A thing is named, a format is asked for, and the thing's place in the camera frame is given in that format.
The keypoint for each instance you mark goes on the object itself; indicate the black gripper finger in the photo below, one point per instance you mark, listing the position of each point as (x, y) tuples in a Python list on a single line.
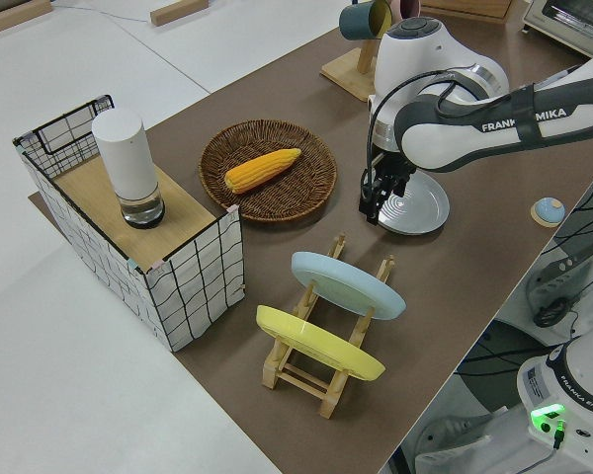
[(371, 197), (398, 186)]

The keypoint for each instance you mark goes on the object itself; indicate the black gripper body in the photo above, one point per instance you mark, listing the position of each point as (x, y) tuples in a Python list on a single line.
[(393, 168)]

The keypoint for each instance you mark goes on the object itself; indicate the gray plate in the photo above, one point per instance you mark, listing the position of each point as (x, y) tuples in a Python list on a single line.
[(425, 212)]

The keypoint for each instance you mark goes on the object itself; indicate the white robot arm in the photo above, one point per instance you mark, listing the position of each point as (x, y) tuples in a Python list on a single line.
[(425, 49)]

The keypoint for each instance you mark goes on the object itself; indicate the light blue plate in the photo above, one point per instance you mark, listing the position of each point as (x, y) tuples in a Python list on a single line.
[(346, 284)]

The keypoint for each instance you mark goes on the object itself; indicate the yellow plate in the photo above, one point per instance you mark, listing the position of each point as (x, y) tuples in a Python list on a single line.
[(316, 343)]

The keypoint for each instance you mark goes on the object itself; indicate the wooden plate rack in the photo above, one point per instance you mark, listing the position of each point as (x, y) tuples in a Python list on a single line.
[(301, 382)]

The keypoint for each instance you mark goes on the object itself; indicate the brown wicker basket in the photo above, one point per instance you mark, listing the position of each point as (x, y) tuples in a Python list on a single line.
[(277, 197)]

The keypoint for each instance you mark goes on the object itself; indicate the wooden mug tree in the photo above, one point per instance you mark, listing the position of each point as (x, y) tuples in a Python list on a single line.
[(348, 74)]

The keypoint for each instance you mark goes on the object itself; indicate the yellow corn cob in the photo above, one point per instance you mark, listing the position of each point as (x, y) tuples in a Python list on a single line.
[(262, 170)]

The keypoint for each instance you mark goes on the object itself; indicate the brown table mat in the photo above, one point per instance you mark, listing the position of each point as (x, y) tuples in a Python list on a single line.
[(449, 296)]

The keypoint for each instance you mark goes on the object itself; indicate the blue bell with wooden base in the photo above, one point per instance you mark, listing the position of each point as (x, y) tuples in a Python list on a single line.
[(548, 211)]

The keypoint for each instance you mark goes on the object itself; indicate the dark blue mug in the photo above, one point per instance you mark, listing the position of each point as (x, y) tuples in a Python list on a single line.
[(356, 20)]

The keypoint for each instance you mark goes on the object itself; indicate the pink mug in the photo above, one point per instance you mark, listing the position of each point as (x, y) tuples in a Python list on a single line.
[(407, 7)]

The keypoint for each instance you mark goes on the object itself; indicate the large wooden box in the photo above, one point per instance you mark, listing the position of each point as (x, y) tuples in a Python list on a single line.
[(469, 7)]

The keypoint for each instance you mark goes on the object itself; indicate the grid pattern wooden shelf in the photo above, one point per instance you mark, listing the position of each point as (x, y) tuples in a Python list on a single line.
[(188, 291)]

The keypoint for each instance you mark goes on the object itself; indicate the white toaster oven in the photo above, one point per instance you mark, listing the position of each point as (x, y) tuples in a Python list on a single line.
[(563, 20)]

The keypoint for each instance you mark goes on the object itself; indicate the white cylinder with clear base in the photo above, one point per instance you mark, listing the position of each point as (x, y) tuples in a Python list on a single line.
[(123, 153)]

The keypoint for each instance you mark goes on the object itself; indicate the wooden block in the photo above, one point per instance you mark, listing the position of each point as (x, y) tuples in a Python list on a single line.
[(10, 15), (178, 12)]

